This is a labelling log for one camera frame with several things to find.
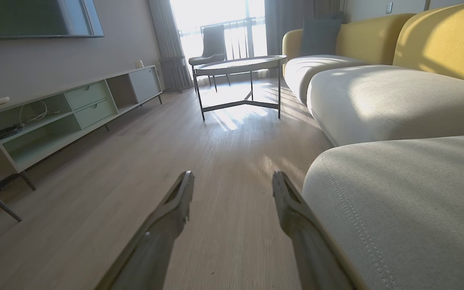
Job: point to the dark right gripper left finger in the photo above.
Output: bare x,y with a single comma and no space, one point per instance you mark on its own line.
151,245

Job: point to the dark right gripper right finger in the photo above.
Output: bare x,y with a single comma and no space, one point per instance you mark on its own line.
308,245

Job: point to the light grey sofa seat cushion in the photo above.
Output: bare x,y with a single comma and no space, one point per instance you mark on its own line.
393,104
409,209
316,72

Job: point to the light green TV cabinet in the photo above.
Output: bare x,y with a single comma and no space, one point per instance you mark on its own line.
91,106

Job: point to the round metal coffee table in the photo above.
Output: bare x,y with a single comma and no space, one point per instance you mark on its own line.
242,63

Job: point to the grey curtain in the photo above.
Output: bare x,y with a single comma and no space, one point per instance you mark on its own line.
286,20
171,44

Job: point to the grey throw pillow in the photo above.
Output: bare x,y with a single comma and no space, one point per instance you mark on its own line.
320,37

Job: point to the grey armchair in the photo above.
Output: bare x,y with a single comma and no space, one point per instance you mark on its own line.
212,44

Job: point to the yellow sofa backrest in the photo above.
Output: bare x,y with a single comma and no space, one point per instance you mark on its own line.
449,40
369,40

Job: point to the balcony railing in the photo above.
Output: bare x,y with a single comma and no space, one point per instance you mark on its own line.
236,36

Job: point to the wall socket plate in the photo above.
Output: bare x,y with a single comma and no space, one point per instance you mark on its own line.
389,7

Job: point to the wall-mounted flat television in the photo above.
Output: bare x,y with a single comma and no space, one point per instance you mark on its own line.
34,18

